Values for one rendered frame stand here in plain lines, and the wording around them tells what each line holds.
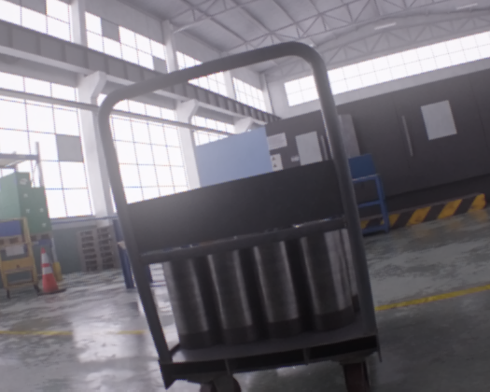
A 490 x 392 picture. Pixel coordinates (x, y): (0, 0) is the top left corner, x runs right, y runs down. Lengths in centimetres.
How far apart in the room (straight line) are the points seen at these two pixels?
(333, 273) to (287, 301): 14
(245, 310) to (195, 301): 14
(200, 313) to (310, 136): 640
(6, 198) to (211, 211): 860
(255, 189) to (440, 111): 641
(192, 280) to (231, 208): 29
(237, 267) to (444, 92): 644
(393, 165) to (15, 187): 692
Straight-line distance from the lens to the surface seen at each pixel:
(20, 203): 922
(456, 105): 739
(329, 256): 120
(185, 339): 132
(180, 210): 110
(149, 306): 118
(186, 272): 127
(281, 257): 121
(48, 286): 706
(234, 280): 124
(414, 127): 731
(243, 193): 106
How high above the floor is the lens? 59
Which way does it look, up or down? 4 degrees up
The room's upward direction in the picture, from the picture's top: 11 degrees counter-clockwise
